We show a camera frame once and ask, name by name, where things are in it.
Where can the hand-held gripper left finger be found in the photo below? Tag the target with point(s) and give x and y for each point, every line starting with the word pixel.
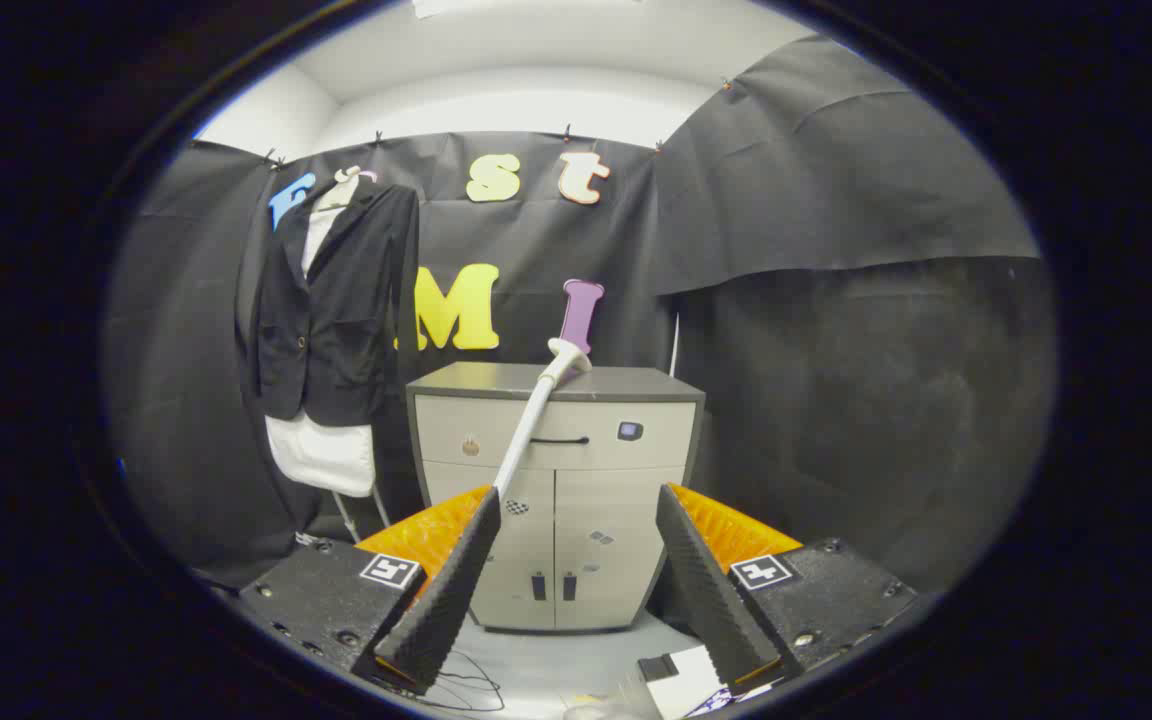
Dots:
pixel 446 600

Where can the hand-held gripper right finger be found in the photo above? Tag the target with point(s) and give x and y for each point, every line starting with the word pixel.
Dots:
pixel 711 600

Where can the white garment steamer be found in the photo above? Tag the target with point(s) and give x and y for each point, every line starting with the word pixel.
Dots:
pixel 536 410

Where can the black suit jacket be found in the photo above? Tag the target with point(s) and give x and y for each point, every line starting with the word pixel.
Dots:
pixel 346 320

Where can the white box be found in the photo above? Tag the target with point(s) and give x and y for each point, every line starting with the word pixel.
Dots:
pixel 691 685

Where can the metal mannequin stand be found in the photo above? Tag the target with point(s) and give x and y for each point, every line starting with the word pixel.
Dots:
pixel 345 517

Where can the grey cabinet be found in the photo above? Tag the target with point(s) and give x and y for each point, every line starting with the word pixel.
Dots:
pixel 596 470

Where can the white mannequin torso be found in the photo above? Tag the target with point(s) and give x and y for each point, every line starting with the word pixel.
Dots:
pixel 326 455

